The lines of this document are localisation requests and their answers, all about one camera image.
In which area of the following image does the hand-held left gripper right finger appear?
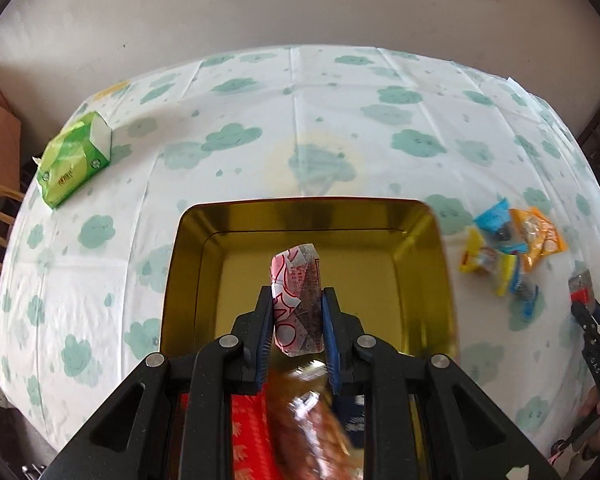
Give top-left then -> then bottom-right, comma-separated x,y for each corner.
321,287 -> 561,480

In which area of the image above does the person's right hand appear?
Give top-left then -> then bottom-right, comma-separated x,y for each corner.
575,395 -> 600,461

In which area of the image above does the small yellow snack packet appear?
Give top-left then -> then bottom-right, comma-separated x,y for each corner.
459,227 -> 520,297

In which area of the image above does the maroon tin box gold inside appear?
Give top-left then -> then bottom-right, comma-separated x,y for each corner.
157,199 -> 461,480

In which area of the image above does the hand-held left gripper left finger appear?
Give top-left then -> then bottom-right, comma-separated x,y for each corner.
42,284 -> 275,480

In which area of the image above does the green tissue pack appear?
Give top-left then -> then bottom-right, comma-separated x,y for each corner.
35,111 -> 113,210

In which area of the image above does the pink white snack packet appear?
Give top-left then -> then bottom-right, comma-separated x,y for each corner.
270,242 -> 327,358

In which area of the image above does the orange snack packet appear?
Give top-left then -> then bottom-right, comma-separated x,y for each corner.
510,207 -> 567,273

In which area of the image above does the cloud print tablecloth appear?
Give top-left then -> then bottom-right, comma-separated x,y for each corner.
0,45 -> 600,461

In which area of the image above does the red patterned snack packet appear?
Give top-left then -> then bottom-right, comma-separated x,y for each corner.
180,392 -> 281,480

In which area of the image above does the grey seed packet red label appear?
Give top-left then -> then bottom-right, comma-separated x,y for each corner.
567,269 -> 598,311

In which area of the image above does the brown snack packet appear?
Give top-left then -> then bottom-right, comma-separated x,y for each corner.
265,360 -> 356,480

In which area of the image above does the blue clear snack packet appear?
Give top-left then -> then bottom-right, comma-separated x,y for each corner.
474,198 -> 513,241
502,242 -> 540,318

